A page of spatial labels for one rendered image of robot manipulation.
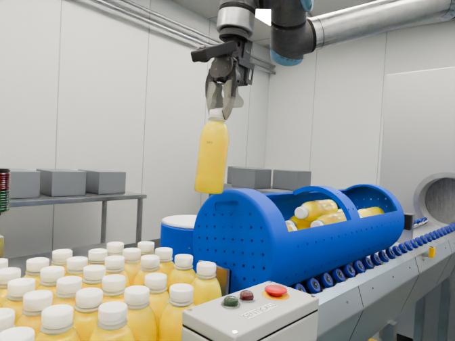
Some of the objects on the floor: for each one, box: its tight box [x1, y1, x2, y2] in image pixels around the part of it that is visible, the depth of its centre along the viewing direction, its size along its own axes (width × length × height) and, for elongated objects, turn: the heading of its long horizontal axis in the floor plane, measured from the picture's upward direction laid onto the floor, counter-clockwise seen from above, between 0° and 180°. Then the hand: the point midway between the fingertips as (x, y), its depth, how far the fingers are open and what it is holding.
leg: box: [413, 294, 426, 341], centre depth 244 cm, size 6×6×63 cm
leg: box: [437, 277, 452, 341], centre depth 235 cm, size 6×6×63 cm
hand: (217, 114), depth 87 cm, fingers closed on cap, 4 cm apart
